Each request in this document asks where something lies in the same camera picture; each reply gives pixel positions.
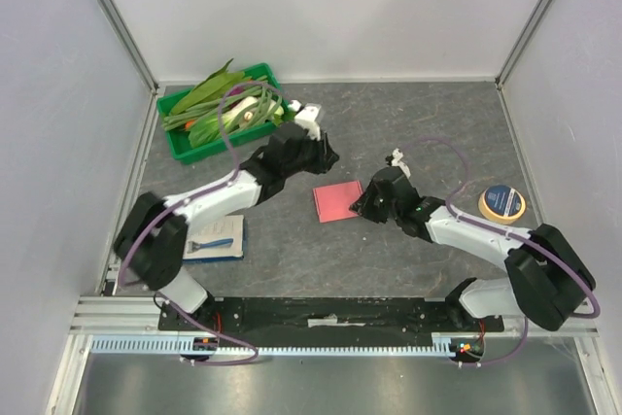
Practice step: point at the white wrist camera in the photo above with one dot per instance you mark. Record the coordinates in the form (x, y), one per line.
(308, 117)
(396, 159)

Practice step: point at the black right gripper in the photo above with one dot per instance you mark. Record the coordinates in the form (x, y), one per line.
(374, 202)

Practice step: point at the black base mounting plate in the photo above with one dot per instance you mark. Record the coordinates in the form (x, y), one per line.
(403, 313)

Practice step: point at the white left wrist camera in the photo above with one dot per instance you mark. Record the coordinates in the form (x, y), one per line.
(308, 117)

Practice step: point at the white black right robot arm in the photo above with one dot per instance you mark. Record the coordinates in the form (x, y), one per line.
(545, 280)

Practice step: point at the yellow masking tape roll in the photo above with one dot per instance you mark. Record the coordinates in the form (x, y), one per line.
(502, 204)

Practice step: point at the blue white book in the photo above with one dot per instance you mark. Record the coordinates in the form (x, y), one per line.
(232, 226)

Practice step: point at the blue razor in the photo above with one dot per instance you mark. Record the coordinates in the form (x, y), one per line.
(194, 246)

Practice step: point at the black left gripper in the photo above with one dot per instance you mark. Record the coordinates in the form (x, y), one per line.
(326, 155)

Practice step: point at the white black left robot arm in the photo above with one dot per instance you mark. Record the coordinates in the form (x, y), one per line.
(152, 241)

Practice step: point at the green long beans bundle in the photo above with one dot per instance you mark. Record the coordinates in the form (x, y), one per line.
(227, 102)

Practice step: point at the green leafy vegetable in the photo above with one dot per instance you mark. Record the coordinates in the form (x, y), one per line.
(213, 87)

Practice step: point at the white radish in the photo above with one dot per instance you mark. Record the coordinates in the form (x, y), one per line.
(251, 107)

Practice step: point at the bok choy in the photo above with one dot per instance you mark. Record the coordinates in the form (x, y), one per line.
(208, 129)

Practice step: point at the pink paper box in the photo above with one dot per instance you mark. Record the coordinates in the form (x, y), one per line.
(333, 202)

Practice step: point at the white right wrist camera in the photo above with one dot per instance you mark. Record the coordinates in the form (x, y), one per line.
(396, 159)

